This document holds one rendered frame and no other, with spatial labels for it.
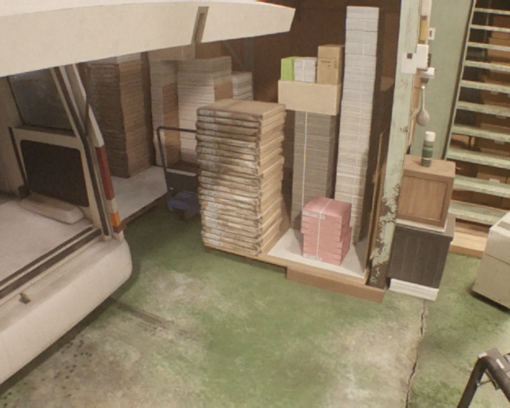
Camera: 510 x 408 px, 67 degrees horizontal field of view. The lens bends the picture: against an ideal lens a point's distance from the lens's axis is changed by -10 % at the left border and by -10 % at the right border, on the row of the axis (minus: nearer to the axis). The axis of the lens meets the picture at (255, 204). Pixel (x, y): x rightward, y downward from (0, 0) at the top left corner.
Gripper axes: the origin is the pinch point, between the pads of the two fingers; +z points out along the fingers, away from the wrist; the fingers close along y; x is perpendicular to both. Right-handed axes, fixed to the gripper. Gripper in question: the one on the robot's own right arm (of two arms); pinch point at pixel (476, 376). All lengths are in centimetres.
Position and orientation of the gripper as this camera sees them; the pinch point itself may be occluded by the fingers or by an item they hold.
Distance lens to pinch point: 159.9
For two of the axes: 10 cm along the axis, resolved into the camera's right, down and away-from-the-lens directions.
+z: -9.4, 3.4, 0.8
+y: -0.8, -4.3, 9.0
